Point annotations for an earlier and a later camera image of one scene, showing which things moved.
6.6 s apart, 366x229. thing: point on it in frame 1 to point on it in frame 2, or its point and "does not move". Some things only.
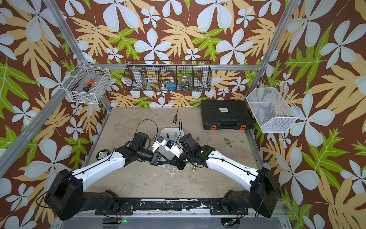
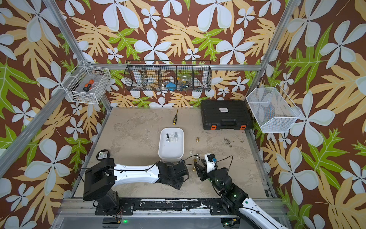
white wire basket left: [86, 84] does not move
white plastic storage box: [170, 133] does not move
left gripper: [156, 158] to [182, 179]
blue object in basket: [171, 86] does not move
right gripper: [178, 163] to [203, 171]
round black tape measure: [102, 153] does not move
